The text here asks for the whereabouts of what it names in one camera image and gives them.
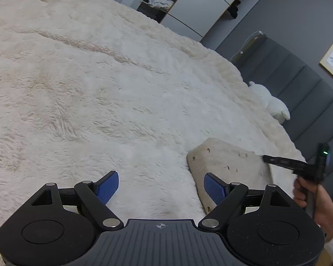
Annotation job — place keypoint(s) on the person's right hand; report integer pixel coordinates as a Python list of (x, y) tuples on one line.
[(326, 207)]

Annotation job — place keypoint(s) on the cream fluffy blanket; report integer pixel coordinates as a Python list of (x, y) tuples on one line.
[(100, 88)]

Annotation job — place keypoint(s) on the white wardrobe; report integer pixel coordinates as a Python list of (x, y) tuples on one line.
[(199, 2)]

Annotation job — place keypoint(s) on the grey padded headboard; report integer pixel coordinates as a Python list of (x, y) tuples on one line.
[(299, 88)]

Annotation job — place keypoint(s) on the white plush toy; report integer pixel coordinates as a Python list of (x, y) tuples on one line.
[(272, 102)]

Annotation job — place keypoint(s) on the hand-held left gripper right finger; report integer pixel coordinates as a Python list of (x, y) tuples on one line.
[(214, 189)]

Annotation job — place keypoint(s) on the beige pillow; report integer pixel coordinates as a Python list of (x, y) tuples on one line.
[(233, 169)]

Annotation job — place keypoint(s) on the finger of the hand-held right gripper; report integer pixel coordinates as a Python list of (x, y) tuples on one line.
[(283, 162)]

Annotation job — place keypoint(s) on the clear plastic chair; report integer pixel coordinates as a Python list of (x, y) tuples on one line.
[(249, 44)]

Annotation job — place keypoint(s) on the black hanging garment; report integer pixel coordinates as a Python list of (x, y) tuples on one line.
[(233, 8)]

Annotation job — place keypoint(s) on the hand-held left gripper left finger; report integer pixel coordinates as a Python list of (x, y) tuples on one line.
[(108, 189)]

